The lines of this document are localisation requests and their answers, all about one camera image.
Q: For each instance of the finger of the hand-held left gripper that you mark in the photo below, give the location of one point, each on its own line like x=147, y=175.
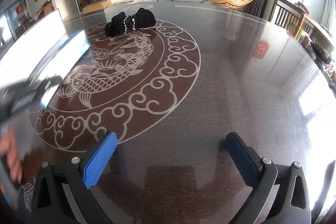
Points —
x=50, y=86

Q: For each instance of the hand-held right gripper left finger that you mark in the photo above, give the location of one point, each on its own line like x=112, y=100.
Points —
x=101, y=158

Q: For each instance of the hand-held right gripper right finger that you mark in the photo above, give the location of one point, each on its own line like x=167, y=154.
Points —
x=241, y=161

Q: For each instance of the blue white carton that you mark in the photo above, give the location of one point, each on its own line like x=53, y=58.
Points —
x=73, y=53

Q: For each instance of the white storage box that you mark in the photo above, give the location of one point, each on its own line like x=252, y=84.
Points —
x=39, y=35

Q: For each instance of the dark patterned glass desktop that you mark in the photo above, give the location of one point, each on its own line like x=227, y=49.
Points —
x=236, y=69

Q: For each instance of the person's left hand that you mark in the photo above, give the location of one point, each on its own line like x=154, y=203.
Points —
x=11, y=153

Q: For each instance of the white cloth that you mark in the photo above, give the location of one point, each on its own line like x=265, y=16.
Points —
x=325, y=187

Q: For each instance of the brown cardboard box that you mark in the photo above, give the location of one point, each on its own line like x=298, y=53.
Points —
x=95, y=6

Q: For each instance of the dark wooden chair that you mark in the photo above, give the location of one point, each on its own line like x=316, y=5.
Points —
x=286, y=16

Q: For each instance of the wooden sideboard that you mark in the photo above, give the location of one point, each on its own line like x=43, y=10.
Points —
x=312, y=27

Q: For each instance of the white sheer curtain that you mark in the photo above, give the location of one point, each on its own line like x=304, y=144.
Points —
x=329, y=3

